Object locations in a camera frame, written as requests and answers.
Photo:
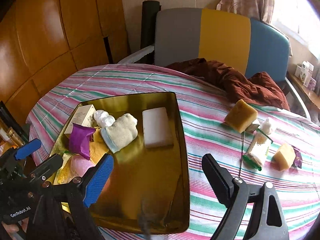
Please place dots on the pink bottle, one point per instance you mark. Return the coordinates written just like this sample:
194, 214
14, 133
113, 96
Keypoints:
80, 166

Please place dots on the green and white carton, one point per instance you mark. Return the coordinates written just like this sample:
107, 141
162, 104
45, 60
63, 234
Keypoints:
253, 127

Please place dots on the white textured cloth roll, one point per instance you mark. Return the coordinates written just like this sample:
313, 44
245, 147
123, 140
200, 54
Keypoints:
122, 132

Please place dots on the gold-lined storage box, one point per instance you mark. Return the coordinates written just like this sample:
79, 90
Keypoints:
150, 180

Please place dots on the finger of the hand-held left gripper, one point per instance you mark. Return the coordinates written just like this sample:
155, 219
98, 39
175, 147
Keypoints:
47, 166
27, 148

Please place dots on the maroon quilted jacket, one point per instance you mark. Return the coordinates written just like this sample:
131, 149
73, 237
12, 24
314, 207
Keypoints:
237, 82

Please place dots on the purple carton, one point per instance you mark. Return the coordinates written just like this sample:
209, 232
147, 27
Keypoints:
312, 83

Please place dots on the gold bottle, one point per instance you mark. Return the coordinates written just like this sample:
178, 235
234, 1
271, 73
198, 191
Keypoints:
12, 136

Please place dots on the black roll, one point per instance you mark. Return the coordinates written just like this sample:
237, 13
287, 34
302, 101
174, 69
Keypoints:
148, 30

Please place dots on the cream carton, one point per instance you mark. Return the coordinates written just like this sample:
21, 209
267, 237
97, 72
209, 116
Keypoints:
83, 115

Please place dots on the purple snack packet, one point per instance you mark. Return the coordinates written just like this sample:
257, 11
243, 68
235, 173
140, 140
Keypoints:
298, 158
80, 140

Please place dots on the white foam block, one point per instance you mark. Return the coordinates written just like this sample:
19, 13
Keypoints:
157, 127

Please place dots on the person's left hand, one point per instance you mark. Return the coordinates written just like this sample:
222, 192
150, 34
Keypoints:
10, 231

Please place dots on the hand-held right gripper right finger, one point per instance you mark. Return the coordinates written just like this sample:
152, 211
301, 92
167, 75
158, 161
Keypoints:
216, 177

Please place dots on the grey bed rail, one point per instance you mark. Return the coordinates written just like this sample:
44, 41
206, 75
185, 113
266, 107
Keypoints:
137, 55
297, 97

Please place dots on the yellow sponge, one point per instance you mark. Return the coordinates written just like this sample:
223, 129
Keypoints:
283, 156
240, 116

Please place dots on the white carton green print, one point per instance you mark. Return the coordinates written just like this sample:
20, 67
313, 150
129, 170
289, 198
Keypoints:
298, 71

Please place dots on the wooden desk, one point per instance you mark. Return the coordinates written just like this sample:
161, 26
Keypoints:
307, 97

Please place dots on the grey yellow blue headboard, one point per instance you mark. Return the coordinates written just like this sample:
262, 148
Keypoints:
222, 35

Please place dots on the white plastic bag bundle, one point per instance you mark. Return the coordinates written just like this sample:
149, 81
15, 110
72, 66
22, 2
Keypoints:
103, 120
267, 126

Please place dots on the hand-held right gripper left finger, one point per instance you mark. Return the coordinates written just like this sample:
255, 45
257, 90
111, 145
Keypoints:
97, 177

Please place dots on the window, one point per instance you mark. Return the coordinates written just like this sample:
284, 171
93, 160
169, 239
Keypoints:
297, 10

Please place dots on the clear green-edged packet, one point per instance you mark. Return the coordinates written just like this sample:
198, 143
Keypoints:
260, 146
252, 160

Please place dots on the tall white carton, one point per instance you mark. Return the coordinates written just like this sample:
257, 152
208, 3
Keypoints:
307, 71

